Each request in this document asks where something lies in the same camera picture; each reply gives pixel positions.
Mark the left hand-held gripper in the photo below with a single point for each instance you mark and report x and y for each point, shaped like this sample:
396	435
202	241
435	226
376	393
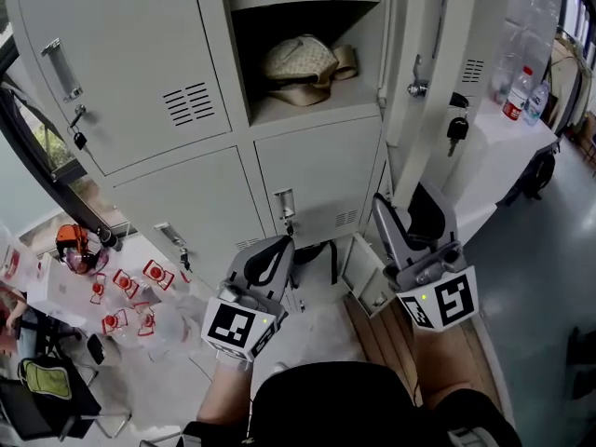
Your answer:
242	326

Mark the person's right forearm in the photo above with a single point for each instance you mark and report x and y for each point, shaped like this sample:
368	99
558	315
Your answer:
440	366

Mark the black window frame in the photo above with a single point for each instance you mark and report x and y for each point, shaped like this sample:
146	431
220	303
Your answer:
37	147

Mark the red label water bottle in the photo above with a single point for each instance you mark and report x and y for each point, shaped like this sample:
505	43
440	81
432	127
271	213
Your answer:
517	96

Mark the small black key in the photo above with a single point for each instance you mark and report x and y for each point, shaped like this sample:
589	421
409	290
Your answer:
185	260
79	139
289	229

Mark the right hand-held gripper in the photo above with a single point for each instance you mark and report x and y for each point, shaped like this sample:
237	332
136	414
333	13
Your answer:
442	291

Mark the orange safety helmet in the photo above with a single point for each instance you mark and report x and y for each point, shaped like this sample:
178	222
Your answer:
74	245

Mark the person's left forearm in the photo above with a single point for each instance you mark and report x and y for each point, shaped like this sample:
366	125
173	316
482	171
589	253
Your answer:
223	398

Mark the black chair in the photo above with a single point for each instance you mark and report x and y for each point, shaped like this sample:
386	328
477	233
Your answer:
42	412

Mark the yellow-green bag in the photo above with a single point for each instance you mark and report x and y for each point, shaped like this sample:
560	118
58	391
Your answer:
46	380

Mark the small gray locker door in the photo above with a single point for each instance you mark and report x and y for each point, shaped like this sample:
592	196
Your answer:
363	273

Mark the gray metal locker door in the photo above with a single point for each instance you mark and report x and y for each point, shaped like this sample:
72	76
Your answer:
321	166
489	26
130	40
209	193
410	17

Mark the wooden slat board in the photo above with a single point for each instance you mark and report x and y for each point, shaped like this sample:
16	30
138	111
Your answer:
386	342

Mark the person's black clothing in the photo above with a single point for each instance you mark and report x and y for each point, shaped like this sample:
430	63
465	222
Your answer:
335	403

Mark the cluster of red-capped clear bottles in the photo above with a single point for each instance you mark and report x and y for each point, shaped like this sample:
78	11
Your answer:
125	282

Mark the white table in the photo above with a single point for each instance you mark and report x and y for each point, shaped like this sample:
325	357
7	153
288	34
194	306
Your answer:
512	142

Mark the beige patterned handbag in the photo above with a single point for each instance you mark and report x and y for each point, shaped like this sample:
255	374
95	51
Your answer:
298	63

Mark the clear blue water bottle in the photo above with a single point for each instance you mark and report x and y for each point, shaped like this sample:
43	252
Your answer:
535	105

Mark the gray metal locker cabinet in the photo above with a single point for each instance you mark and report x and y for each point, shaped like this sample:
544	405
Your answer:
288	133

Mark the large black key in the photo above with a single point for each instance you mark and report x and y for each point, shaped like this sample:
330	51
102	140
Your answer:
458	128

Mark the large clear plastic bag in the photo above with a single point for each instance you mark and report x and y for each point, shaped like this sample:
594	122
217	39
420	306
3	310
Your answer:
531	21

